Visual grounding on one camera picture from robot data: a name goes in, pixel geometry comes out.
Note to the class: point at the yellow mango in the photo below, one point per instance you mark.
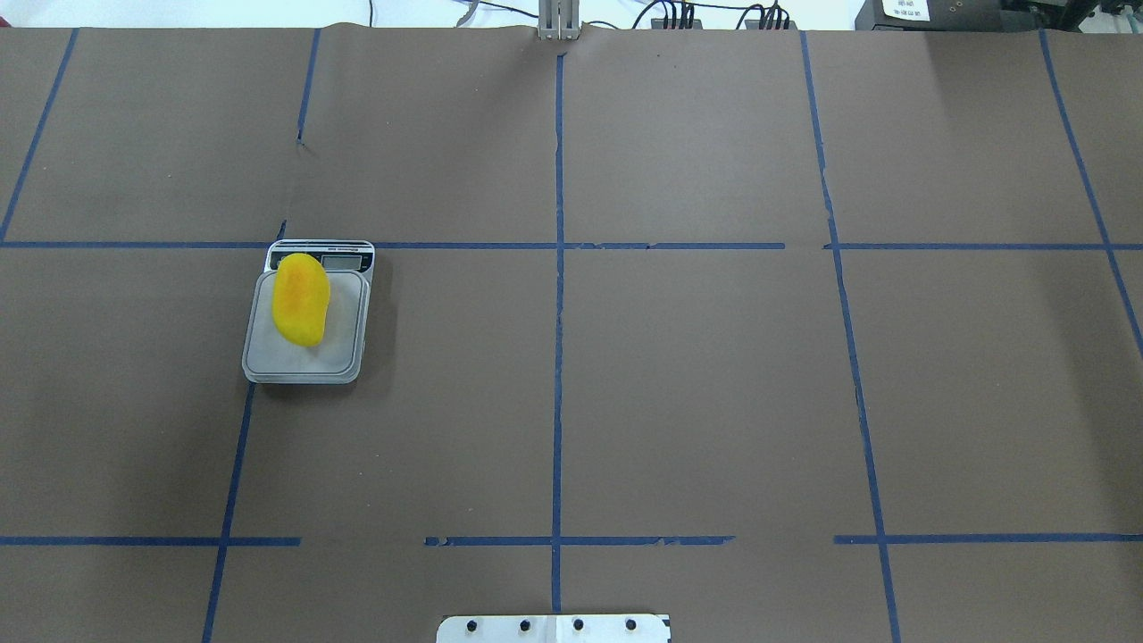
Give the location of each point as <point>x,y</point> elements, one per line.
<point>300,300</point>

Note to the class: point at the brown paper table cover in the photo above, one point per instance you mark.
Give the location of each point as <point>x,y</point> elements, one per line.
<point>806,336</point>

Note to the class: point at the silver digital kitchen scale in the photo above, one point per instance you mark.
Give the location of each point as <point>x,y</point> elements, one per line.
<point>268,358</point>

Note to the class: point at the black orange connector box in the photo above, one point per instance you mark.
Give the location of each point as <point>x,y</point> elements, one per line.
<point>766,17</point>
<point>677,15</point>

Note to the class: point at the black computer box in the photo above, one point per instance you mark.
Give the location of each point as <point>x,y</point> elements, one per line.
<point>946,16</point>

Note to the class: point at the aluminium frame post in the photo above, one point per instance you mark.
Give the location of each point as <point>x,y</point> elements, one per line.
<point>559,20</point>

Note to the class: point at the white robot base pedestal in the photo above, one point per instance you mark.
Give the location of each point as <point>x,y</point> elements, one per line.
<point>556,628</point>

